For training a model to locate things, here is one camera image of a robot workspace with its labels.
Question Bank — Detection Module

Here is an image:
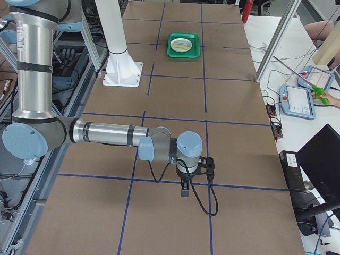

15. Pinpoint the wooden plank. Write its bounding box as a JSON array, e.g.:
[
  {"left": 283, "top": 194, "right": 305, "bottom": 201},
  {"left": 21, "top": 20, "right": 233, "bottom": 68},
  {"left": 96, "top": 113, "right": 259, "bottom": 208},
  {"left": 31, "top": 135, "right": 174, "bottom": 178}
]
[{"left": 313, "top": 22, "right": 339, "bottom": 65}]

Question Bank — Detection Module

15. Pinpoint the person's hand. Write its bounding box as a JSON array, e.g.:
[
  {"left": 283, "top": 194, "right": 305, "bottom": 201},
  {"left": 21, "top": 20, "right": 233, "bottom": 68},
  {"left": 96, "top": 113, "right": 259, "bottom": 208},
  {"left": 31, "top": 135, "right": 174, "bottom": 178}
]
[{"left": 321, "top": 92, "right": 339, "bottom": 108}]

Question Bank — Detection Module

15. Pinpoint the far blue teach pendant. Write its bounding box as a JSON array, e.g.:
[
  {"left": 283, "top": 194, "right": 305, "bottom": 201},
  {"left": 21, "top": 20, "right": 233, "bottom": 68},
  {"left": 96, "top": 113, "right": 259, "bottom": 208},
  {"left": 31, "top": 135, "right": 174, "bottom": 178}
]
[{"left": 301, "top": 65, "right": 335, "bottom": 92}]

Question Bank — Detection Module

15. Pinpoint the red cylinder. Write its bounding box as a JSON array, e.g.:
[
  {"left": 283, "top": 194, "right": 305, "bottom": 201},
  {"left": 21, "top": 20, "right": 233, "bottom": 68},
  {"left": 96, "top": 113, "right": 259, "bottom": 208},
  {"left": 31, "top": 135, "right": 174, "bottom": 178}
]
[{"left": 242, "top": 0, "right": 253, "bottom": 24}]

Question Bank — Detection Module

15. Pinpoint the blue teach pendant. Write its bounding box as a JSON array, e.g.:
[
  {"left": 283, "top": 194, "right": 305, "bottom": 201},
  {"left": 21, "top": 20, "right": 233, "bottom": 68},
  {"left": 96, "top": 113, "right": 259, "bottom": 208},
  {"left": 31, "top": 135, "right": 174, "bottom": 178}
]
[
  {"left": 279, "top": 84, "right": 316, "bottom": 120},
  {"left": 301, "top": 65, "right": 335, "bottom": 92}
]

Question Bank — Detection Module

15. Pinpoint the pale green plastic fork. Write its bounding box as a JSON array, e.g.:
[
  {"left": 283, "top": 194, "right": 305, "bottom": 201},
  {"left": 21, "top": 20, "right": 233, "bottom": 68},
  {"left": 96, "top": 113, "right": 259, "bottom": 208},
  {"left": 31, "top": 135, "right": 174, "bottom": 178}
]
[{"left": 171, "top": 40, "right": 192, "bottom": 47}]

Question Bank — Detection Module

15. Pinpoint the yellow plastic spoon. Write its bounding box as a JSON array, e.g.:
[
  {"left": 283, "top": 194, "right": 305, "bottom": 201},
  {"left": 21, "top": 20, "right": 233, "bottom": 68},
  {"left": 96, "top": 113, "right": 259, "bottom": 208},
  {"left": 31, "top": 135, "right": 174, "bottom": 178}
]
[{"left": 171, "top": 44, "right": 192, "bottom": 52}]

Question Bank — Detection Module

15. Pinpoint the green handled grabber stick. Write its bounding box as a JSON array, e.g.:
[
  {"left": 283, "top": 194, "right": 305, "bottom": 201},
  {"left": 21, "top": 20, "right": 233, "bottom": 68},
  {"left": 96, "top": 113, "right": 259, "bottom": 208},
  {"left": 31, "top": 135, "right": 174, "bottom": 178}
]
[{"left": 273, "top": 55, "right": 330, "bottom": 105}]

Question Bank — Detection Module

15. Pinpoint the aluminium frame post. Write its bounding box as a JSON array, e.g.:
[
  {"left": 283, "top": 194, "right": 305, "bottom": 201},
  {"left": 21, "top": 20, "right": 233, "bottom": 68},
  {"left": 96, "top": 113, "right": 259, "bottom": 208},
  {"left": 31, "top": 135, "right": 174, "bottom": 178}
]
[{"left": 255, "top": 0, "right": 301, "bottom": 82}]

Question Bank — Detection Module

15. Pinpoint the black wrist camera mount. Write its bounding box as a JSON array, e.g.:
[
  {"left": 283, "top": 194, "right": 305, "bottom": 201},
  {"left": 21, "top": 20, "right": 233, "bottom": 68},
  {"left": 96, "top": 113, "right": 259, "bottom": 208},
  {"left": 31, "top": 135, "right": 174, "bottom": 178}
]
[{"left": 195, "top": 156, "right": 216, "bottom": 183}]

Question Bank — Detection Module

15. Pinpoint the near blue teach pendant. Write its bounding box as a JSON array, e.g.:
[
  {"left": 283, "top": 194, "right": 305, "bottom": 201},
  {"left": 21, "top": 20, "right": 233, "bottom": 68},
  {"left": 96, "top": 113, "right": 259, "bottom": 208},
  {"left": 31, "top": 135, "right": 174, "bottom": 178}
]
[{"left": 279, "top": 84, "right": 316, "bottom": 120}]

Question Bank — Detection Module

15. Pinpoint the green plastic tray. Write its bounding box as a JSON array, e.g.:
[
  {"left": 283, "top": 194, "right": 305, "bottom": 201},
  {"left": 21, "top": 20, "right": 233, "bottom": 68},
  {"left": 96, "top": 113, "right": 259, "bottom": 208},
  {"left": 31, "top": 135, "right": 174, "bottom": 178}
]
[{"left": 167, "top": 32, "right": 200, "bottom": 58}]

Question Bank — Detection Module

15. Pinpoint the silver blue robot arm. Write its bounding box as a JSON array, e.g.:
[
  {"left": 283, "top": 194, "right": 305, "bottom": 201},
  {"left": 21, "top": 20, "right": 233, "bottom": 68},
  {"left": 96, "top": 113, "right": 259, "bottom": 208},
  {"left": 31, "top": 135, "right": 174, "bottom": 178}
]
[{"left": 2, "top": 1, "right": 202, "bottom": 197}]

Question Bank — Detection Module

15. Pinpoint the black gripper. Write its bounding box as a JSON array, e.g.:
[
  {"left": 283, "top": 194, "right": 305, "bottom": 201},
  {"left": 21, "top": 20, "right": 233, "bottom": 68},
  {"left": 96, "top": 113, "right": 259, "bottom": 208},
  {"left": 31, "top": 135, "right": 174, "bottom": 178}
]
[{"left": 176, "top": 168, "right": 190, "bottom": 197}]

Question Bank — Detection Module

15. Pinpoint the near orange black connector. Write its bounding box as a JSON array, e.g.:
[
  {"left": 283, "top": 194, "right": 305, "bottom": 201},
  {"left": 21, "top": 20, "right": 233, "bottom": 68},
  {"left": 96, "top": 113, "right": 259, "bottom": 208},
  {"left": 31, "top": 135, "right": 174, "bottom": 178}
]
[{"left": 269, "top": 117, "right": 283, "bottom": 141}]

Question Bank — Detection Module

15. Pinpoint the black box device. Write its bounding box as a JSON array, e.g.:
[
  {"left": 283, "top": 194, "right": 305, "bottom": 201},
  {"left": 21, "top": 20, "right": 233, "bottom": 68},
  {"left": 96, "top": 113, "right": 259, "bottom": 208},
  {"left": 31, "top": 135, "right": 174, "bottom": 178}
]
[{"left": 279, "top": 150, "right": 305, "bottom": 192}]

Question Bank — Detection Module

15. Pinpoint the white round plate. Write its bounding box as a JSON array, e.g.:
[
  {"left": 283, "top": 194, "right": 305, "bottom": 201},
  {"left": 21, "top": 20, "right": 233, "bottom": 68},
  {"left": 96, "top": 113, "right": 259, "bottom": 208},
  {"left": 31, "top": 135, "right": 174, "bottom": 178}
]
[{"left": 170, "top": 38, "right": 192, "bottom": 53}]

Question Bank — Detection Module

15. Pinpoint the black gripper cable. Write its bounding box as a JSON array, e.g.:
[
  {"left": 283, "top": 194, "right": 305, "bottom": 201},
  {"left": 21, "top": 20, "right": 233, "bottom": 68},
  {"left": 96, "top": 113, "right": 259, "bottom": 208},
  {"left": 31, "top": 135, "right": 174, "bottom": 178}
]
[{"left": 147, "top": 158, "right": 219, "bottom": 216}]

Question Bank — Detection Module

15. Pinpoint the orange black connector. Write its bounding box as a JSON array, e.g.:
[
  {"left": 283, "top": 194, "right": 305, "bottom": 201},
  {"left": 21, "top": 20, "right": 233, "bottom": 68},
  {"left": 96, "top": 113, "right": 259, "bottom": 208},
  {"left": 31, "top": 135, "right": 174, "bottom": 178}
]
[
  {"left": 269, "top": 117, "right": 283, "bottom": 141},
  {"left": 263, "top": 96, "right": 277, "bottom": 117}
]

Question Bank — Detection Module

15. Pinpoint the black laptop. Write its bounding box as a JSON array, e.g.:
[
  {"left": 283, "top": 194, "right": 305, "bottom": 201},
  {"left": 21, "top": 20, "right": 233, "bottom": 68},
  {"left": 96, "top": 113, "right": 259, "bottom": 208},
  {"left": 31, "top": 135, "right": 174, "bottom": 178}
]
[{"left": 295, "top": 124, "right": 339, "bottom": 220}]

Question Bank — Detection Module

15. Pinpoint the white pedestal column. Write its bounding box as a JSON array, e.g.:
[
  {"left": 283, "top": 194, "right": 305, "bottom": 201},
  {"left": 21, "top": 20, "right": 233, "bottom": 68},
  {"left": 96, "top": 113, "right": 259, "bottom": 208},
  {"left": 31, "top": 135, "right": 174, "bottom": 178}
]
[{"left": 95, "top": 0, "right": 143, "bottom": 88}]

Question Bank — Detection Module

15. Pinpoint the person's forearm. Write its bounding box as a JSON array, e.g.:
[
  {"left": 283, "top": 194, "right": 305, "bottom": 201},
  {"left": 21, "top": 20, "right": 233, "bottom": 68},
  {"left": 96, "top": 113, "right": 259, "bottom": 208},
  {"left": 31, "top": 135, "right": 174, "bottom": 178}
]
[{"left": 304, "top": 21, "right": 335, "bottom": 41}]

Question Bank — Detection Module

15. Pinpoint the far orange black connector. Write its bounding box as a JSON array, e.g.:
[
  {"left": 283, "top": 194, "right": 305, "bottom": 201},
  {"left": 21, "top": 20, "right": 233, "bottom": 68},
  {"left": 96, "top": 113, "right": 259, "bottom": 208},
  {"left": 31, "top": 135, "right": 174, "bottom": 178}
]
[{"left": 263, "top": 96, "right": 277, "bottom": 117}]

